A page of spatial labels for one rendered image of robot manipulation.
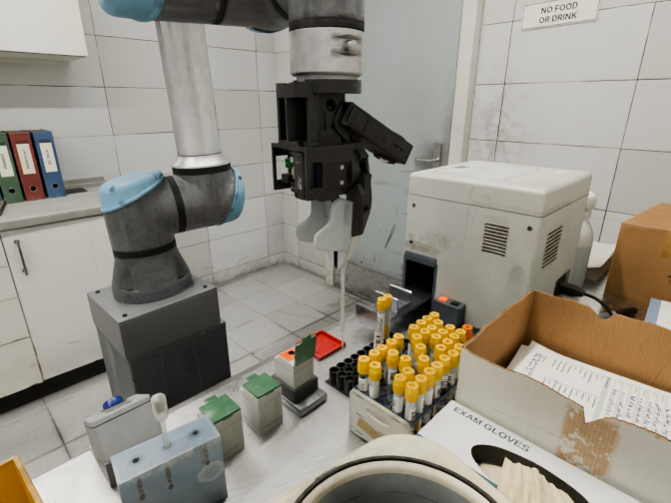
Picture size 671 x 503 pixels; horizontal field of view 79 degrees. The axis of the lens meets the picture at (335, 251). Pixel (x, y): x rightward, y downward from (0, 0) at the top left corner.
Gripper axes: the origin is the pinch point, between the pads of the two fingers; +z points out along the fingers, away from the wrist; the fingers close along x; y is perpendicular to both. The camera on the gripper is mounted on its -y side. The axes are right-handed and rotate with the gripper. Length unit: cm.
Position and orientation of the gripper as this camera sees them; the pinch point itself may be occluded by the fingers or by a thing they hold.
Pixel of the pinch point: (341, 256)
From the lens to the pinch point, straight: 49.9
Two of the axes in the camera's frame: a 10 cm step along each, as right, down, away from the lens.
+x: 5.9, 2.8, -7.5
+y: -8.0, 2.1, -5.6
